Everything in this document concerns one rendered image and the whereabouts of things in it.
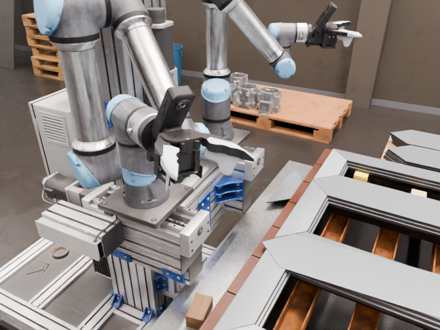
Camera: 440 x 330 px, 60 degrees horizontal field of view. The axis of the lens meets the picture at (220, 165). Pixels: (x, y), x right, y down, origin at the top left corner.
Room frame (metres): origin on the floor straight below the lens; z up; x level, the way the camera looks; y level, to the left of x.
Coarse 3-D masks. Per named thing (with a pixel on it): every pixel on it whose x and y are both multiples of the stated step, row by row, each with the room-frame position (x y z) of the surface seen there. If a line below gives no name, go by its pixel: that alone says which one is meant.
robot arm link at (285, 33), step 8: (272, 24) 1.59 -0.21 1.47; (280, 24) 1.59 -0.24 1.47; (288, 24) 1.59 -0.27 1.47; (296, 24) 1.59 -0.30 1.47; (272, 32) 1.57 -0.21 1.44; (280, 32) 1.57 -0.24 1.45; (288, 32) 1.57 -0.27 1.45; (296, 32) 1.57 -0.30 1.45; (280, 40) 1.57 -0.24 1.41; (288, 40) 1.57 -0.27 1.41; (296, 40) 1.57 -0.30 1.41
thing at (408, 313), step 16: (384, 176) 1.50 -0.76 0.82; (400, 176) 1.47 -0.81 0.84; (320, 208) 1.23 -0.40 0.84; (352, 208) 1.25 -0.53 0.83; (368, 208) 1.23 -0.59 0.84; (400, 224) 1.15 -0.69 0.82; (416, 224) 1.13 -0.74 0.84; (320, 240) 1.03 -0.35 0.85; (288, 272) 0.90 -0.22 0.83; (336, 288) 0.84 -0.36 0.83; (272, 304) 0.77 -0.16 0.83; (368, 304) 0.78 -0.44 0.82; (384, 304) 0.77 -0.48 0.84; (416, 320) 0.72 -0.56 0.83; (432, 320) 0.71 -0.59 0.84
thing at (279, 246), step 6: (276, 240) 1.03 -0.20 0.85; (282, 240) 1.03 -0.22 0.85; (288, 240) 1.03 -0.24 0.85; (270, 246) 1.00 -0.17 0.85; (276, 246) 1.00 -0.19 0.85; (282, 246) 1.00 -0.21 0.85; (288, 246) 1.00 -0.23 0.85; (270, 252) 0.97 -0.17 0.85; (276, 252) 0.97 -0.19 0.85; (282, 252) 0.97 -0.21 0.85; (276, 258) 0.94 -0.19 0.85; (282, 258) 0.94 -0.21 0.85
